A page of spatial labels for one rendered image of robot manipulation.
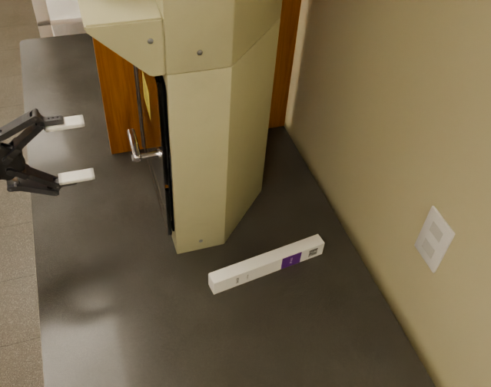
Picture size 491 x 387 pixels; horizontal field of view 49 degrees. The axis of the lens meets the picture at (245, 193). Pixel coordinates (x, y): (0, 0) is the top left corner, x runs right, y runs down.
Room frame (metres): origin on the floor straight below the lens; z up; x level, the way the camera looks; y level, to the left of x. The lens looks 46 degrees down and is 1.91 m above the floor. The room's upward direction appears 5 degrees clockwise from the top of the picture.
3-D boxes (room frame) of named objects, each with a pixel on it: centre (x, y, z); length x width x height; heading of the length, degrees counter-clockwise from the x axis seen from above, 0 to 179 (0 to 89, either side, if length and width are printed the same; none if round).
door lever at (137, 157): (0.80, 0.21, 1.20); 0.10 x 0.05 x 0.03; 21
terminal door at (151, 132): (0.88, 0.21, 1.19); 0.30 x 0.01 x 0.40; 21
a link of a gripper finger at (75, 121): (0.77, 0.34, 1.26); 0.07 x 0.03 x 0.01; 111
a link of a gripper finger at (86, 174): (0.77, 0.34, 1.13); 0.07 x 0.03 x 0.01; 111
